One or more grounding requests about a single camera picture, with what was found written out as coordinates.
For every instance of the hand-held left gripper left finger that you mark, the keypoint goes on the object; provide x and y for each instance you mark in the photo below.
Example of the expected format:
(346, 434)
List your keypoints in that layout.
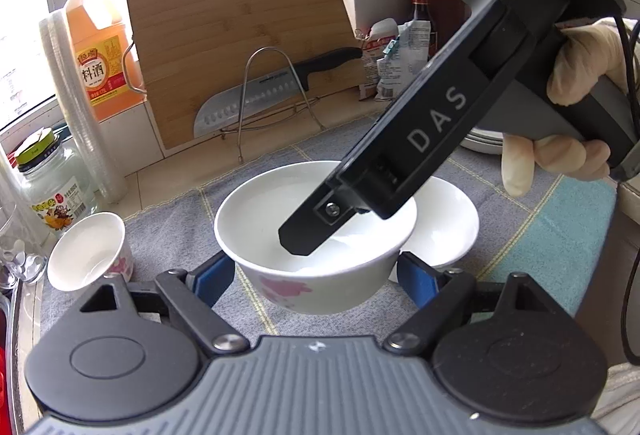
(210, 280)

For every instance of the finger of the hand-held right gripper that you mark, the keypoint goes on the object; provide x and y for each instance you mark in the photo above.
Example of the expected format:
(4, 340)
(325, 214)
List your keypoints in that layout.
(310, 230)

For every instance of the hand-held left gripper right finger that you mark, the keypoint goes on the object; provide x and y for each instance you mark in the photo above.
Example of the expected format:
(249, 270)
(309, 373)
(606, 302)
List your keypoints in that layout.
(415, 280)

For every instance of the white bowl faint pink flower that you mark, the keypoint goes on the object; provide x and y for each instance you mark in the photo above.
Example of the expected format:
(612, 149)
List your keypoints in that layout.
(370, 235)

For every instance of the white bowl many pink flowers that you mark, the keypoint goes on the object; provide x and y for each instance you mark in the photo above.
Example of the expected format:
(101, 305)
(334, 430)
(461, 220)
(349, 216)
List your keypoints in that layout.
(85, 250)

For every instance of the person's right hand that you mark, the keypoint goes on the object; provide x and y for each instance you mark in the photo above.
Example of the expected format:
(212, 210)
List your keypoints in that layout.
(585, 60)

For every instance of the white printed plastic bag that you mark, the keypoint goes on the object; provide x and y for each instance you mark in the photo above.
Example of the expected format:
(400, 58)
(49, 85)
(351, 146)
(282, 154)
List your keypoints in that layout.
(400, 70)

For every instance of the grey checked cloth mat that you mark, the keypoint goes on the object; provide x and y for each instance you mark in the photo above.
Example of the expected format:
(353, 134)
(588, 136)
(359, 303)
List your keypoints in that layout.
(175, 215)

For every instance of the green binder clip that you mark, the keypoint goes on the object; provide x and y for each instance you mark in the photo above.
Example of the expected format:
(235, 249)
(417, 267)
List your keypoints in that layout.
(390, 49)

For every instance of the white and red food bag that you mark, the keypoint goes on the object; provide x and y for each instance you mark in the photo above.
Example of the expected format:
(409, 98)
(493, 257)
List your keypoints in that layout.
(370, 60)

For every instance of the dark soy sauce bottle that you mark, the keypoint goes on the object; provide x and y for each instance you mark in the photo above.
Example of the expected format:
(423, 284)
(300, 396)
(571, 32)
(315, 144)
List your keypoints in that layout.
(422, 10)

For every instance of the glass jar yellow-green lid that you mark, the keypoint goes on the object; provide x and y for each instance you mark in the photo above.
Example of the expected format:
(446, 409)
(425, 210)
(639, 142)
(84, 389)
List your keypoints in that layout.
(55, 200)

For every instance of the clear glass mug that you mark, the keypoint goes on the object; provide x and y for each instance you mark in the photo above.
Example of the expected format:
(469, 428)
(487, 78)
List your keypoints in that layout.
(20, 260)

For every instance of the stack of clear plastic cups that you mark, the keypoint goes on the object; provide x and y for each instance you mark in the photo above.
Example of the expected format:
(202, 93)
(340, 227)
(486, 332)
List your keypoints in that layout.
(75, 125)

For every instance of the bamboo cutting board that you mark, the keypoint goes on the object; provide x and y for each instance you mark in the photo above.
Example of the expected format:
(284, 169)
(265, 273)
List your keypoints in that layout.
(225, 25)

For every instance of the orange cooking wine bottle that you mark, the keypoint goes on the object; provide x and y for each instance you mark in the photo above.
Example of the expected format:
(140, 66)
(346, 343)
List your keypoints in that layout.
(100, 75)

